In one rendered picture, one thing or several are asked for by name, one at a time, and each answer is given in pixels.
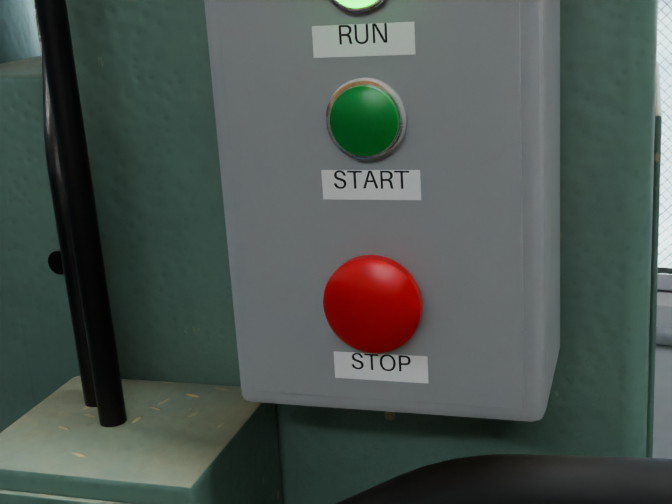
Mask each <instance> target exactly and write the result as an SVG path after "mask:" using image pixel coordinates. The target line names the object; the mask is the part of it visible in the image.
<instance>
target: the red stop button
mask: <svg viewBox="0 0 672 504"><path fill-rule="evenodd" d="M323 307H324V313H325V316H326V319H327V321H328V323H329V325H330V327H331V328H332V330H333V331H334V333H335V334H336V335H337V336H338V337H339V338H340V339H341V340H342V341H343V342H345V343H346V344H348V345H349V346H351V347H353V348H355V349H357V350H360V351H364V352H368V353H384V352H389V351H392V350H395V349H397V348H399V347H400V346H402V345H403V344H405V343H406V342H407V341H408V340H409V339H410V338H411V337H412V335H413V334H414V332H415V330H416V329H417V327H418V325H419V323H420V320H421V317H422V312H423V301H422V295H421V292H420V289H419V286H418V284H417V282H416V281H415V279H414V278H413V276H412V275H411V274H410V273H409V272H408V270H407V269H405V268H404V267H403V266H402V265H400V264H399V263H397V262H395V261H394V260H391V259H389V258H387V257H383V256H378V255H363V256H358V257H355V258H352V259H350V260H348V261H347V262H345V263H343V264H342V265H341V266H340V267H339V268H338V269H337V270H336V271H335V272H334V273H333V274H332V276H331V277H330V279H329V280H328V282H327V284H326V287H325V290H324V296H323Z"/></svg>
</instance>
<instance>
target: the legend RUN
mask: <svg viewBox="0 0 672 504"><path fill-rule="evenodd" d="M312 39H313V54H314V58H326V57H356V56H385V55H414V54H415V29H414V22H394V23H372V24H349V25H326V26H312Z"/></svg>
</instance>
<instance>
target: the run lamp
mask: <svg viewBox="0 0 672 504"><path fill-rule="evenodd" d="M332 1H333V2H334V3H335V4H336V5H337V6H338V7H339V8H341V9H343V10H345V11H347V12H351V13H366V12H370V11H372V10H375V9H376V8H378V7H380V6H381V5H382V4H383V3H384V2H385V1H386V0H332Z"/></svg>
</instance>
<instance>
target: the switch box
mask: <svg viewBox="0 0 672 504"><path fill-rule="evenodd" d="M204 4H205V14H206V25H207V35H208V46H209V56H210V67H211V77H212V88H213V98H214V109H215V119H216V130H217V140H218V151H219V161H220V171H221V182H222V192H223V203H224V213H225V224H226V234H227V245H228V255H229V266H230V276H231V287H232V297H233V308H234V318H235V328H236V339H237V349H238V360H239V370H240V381H241V391H242V395H243V397H244V399H245V400H247V401H250V402H261V403H275V404H289V405H303V406H317V407H331V408H346V409H360V410H374V411H388V412H402V413H416V414H430V415H445V416H459V417H473V418H487V419H501V420H515V421H530V422H533V421H537V420H540V419H542V418H543V415H544V413H545V411H546V408H547V404H548V399H549V395H550V390H551V386H552V381H553V377H554V372H555V368H556V363H557V359H558V354H559V350H560V0H386V1H385V2H384V3H383V4H382V5H381V6H380V7H378V8H376V9H375V10H372V11H370V12H366V13H351V12H347V11H345V10H343V9H341V8H339V7H338V6H337V5H336V4H335V3H334V2H333V1H332V0H204ZM394 22H414V29H415V54H414V55H385V56H356V57H326V58H314V54H313V39H312V26H326V25H349V24H372V23H394ZM365 77H366V78H375V79H378V80H381V81H383V82H385V83H387V84H389V85H390V86H391V87H392V88H394V89H395V90H396V91H397V93H398V94H399V95H400V97H401V98H402V100H403V102H404V104H405V107H406V110H407V117H408V123H407V130H406V134H405V136H404V138H403V140H402V142H401V143H400V145H399V146H398V147H397V148H396V149H395V150H394V151H393V152H392V153H391V154H389V155H388V156H386V157H384V158H382V159H379V160H375V161H360V160H357V159H353V158H351V157H349V156H347V155H345V154H344V153H343V152H342V151H340V150H339V149H338V148H337V147H336V145H335V144H334V143H333V141H332V139H331V138H330V136H329V133H328V130H327V125H326V111H327V106H328V103H329V101H330V99H331V97H332V96H333V94H334V93H335V91H336V90H338V89H339V88H340V87H341V86H342V85H344V84H345V83H347V82H349V81H351V80H354V79H357V78H365ZM321 170H420V181H421V200H334V199H323V188H322V173H321ZM363 255H378V256H383V257H387V258H389V259H391V260H394V261H395V262H397V263H399V264H400V265H402V266H403V267H404V268H405V269H407V270H408V272H409V273H410V274H411V275H412V276H413V278H414V279H415V281H416V282H417V284H418V286H419V289H420V292H421V295H422V301H423V312H422V317H421V320H420V323H419V325H418V327H417V329H416V330H415V332H414V334H413V335H412V337H411V338H410V339H409V340H408V341H407V342H406V343H405V344H403V345H402V346H400V347H399V348H397V349H395V350H392V351H389V352H384V353H375V354H393V355H412V356H427V358H428V383H429V384H428V383H412V382H396V381H380V380H363V379H347V378H335V366H334V351H338V352H356V353H368V352H364V351H360V350H357V349H355V348H353V347H351V346H349V345H348V344H346V343H345V342H343V341H342V340H341V339H340V338H339V337H338V336H337V335H336V334H335V333H334V331H333V330H332V328H331V327H330V325H329V323H328V321H327V319H326V316H325V313H324V307H323V296H324V290H325V287H326V284H327V282H328V280H329V279H330V277H331V276H332V274H333V273H334V272H335V271H336V270H337V269H338V268H339V267H340V266H341V265H342V264H343V263H345V262H347V261H348V260H350V259H352V258H355V257H358V256H363Z"/></svg>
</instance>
